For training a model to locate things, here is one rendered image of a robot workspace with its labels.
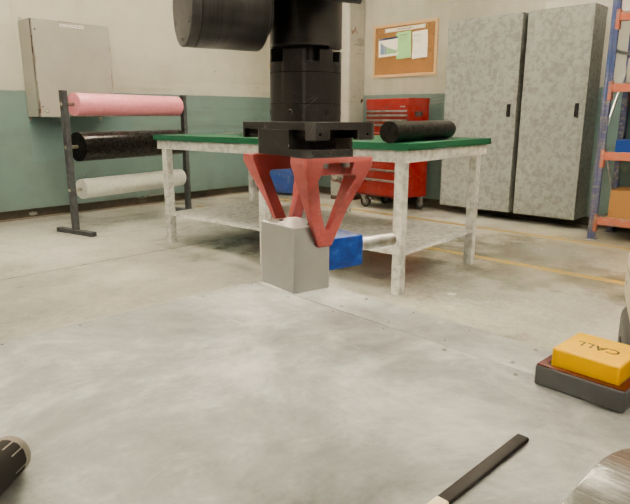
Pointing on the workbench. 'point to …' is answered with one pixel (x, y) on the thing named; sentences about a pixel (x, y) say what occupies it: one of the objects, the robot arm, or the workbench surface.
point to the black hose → (1, 466)
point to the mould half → (616, 480)
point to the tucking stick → (480, 471)
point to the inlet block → (309, 254)
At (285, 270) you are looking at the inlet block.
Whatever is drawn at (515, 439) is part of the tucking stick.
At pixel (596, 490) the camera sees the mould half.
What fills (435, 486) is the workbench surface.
